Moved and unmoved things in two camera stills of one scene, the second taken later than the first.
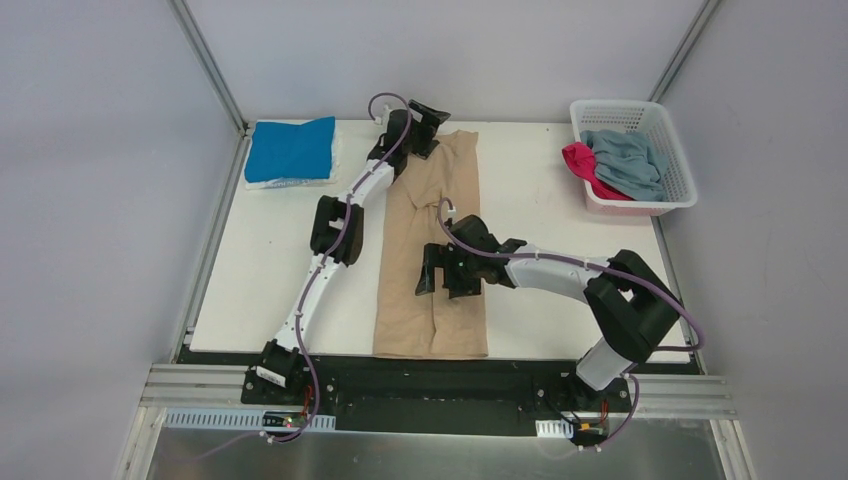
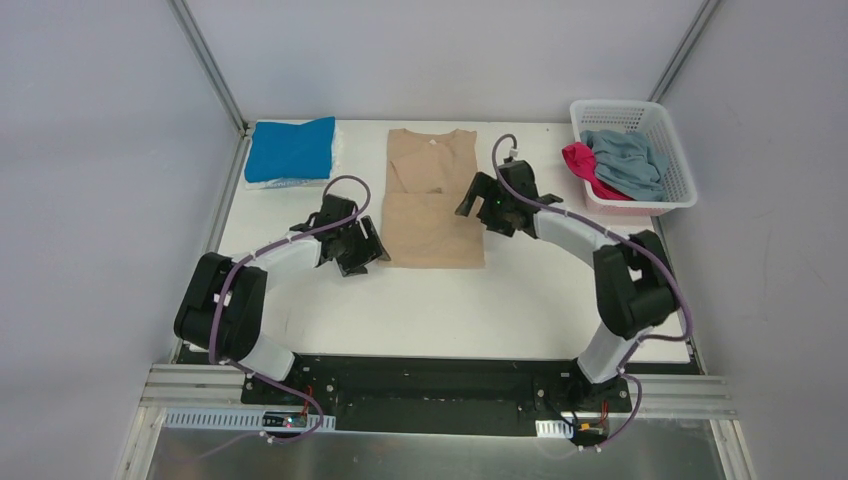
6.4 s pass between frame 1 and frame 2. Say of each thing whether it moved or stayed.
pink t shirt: stayed
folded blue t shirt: stayed
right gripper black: moved
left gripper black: moved
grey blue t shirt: stayed
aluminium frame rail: stayed
